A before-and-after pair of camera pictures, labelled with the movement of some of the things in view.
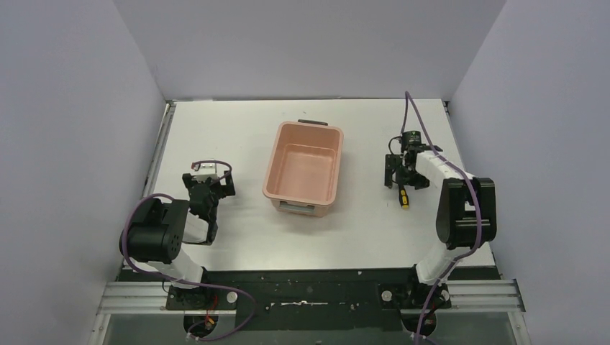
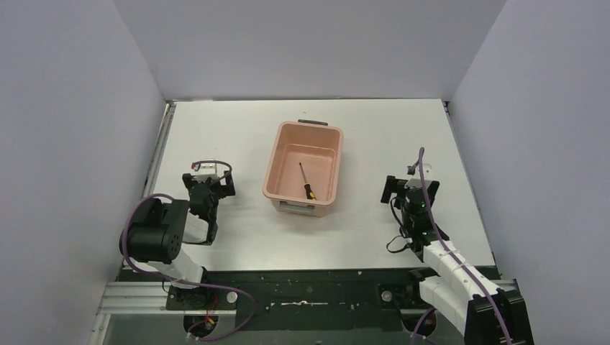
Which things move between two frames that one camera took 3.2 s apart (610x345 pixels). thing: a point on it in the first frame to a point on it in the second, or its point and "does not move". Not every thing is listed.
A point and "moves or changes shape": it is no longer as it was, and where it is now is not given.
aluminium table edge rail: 149,184 does not move
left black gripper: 208,191 does not move
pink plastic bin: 301,166 does not move
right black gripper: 400,166 to 398,189
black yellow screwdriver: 403,198 moves or changes shape
